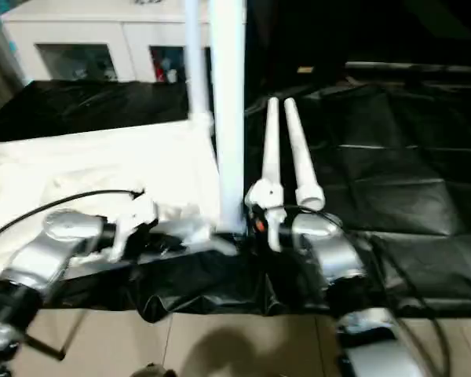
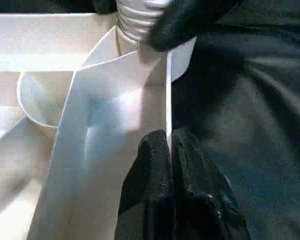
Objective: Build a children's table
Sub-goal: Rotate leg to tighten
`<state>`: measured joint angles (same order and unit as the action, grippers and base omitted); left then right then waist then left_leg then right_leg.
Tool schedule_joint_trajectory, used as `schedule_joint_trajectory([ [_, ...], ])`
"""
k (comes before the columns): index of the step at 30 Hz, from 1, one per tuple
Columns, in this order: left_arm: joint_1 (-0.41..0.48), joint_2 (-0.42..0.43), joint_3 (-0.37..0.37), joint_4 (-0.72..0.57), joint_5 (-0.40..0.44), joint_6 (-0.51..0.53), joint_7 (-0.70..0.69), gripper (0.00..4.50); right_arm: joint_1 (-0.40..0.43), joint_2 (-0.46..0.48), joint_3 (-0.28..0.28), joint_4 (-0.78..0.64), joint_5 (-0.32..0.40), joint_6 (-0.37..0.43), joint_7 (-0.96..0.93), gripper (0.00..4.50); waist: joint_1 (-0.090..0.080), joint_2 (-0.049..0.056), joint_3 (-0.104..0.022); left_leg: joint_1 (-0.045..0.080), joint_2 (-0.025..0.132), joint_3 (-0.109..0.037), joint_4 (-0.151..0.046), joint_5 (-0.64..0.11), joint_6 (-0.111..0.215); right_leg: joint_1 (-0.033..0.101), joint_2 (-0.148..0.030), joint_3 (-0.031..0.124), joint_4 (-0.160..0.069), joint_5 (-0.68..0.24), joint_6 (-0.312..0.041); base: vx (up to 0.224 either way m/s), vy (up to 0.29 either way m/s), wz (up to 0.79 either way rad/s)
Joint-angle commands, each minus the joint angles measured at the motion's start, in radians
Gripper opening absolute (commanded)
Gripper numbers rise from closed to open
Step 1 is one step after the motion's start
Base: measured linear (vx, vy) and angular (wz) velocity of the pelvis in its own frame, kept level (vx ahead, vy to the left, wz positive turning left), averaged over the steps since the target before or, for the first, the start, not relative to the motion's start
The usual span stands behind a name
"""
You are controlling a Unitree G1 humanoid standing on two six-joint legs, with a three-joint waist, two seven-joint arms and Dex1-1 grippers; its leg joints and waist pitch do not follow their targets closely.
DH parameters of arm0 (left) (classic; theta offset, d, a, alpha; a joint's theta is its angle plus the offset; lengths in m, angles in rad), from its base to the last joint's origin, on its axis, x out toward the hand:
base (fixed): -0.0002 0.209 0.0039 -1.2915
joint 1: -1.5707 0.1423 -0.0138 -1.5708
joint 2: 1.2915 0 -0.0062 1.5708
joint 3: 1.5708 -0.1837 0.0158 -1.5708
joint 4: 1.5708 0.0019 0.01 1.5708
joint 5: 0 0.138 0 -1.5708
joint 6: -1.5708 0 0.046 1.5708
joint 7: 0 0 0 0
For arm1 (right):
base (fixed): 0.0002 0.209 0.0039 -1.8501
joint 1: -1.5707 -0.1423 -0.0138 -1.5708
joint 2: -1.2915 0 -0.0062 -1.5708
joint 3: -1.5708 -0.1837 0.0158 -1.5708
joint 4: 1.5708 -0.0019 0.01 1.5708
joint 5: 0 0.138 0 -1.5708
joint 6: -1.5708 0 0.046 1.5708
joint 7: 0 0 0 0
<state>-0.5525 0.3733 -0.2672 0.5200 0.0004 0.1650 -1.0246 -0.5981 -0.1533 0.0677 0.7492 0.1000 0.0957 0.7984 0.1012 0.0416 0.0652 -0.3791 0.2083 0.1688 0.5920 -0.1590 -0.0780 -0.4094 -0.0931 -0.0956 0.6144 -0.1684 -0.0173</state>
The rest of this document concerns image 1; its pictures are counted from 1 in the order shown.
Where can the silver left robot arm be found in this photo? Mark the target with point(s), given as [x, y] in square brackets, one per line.
[39, 259]

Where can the beige curtain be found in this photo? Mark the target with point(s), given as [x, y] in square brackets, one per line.
[0, 63]

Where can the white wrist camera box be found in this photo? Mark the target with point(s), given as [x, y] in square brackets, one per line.
[268, 204]
[133, 220]

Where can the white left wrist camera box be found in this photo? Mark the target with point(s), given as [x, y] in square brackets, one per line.
[133, 220]

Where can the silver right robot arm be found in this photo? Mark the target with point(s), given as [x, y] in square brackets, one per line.
[337, 259]

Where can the white plastic table leg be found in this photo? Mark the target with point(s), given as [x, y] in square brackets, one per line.
[229, 110]
[271, 145]
[196, 63]
[301, 153]

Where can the small yellow tag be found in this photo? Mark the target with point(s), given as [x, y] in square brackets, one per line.
[304, 70]

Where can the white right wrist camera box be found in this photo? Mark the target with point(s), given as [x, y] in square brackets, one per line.
[268, 204]

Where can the white sideboard cabinet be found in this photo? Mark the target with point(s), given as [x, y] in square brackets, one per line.
[94, 35]

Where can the white plastic table top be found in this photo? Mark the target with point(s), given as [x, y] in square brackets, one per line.
[86, 173]

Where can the black plastic mat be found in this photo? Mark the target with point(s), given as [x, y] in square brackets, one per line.
[400, 157]

